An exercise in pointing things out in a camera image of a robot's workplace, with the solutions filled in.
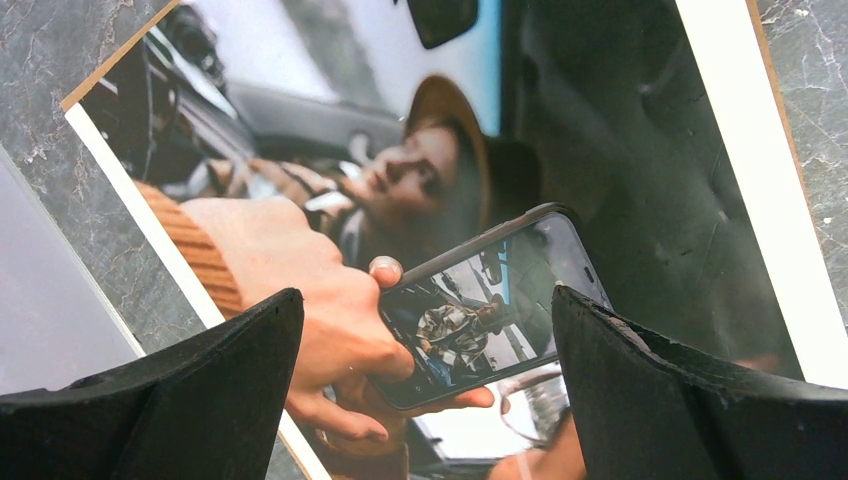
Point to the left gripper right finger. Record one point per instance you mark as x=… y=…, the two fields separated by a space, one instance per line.
x=647 y=407

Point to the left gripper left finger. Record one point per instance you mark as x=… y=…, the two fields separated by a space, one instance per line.
x=207 y=407

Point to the photo print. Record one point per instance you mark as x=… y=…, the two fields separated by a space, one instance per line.
x=405 y=128

